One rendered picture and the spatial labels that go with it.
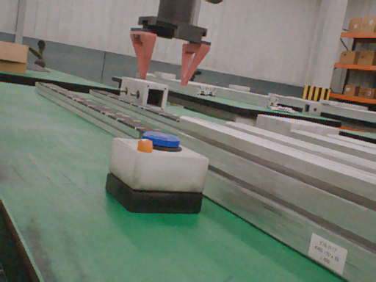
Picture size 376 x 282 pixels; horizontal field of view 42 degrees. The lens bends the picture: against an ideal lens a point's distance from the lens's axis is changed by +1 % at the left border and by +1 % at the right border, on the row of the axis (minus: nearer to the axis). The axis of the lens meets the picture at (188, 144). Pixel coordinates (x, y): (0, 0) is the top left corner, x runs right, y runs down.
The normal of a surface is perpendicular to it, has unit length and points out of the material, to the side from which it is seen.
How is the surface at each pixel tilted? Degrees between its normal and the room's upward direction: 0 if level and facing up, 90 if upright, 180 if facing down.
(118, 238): 0
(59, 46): 90
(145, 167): 90
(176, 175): 90
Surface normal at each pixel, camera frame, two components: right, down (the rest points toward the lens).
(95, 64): 0.47, 0.20
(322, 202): -0.88, -0.08
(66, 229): 0.17, -0.98
